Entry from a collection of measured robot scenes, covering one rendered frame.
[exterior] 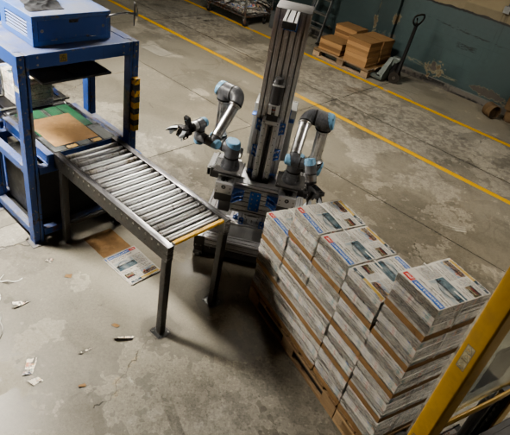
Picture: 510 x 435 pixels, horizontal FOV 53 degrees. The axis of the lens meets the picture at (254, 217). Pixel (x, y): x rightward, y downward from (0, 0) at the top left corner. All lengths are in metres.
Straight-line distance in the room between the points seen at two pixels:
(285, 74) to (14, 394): 2.74
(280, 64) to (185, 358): 2.16
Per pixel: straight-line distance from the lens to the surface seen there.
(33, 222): 4.36
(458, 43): 9.76
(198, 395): 3.48
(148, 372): 3.57
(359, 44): 9.39
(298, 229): 3.32
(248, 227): 4.45
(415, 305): 2.65
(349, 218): 3.34
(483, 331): 2.16
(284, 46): 3.78
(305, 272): 3.34
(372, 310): 2.89
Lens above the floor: 2.85
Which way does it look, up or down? 35 degrees down
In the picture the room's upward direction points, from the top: 12 degrees clockwise
